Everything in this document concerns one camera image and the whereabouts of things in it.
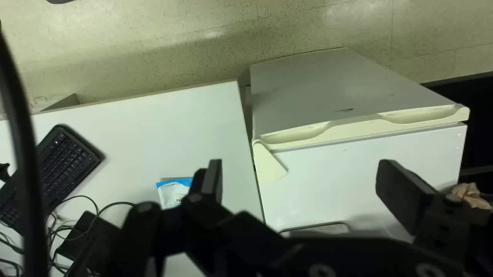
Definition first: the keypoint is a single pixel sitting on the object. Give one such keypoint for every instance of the white mini fridge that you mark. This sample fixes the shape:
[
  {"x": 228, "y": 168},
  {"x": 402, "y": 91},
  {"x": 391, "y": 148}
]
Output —
[{"x": 348, "y": 102}]

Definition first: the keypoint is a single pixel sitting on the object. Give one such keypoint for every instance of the black computer keyboard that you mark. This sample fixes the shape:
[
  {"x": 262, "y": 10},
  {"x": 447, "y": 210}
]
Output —
[{"x": 61, "y": 163}]

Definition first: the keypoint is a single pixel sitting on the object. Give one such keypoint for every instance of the blue white wipes packet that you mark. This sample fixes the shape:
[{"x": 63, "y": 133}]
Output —
[{"x": 171, "y": 193}]

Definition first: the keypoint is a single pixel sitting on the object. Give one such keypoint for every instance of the crumpled brown paper bag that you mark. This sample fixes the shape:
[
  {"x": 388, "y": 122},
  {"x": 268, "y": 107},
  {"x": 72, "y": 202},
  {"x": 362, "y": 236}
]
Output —
[{"x": 467, "y": 194}]

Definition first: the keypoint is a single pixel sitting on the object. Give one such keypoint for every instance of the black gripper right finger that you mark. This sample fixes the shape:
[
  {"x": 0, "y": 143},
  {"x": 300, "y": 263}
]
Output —
[{"x": 402, "y": 193}]

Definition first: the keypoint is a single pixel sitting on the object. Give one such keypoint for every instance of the black monitor stand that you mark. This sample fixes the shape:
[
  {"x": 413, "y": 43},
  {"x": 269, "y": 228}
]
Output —
[{"x": 85, "y": 233}]

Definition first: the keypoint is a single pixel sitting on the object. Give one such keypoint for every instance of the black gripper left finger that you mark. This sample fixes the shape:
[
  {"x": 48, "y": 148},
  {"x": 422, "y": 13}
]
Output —
[{"x": 209, "y": 185}]

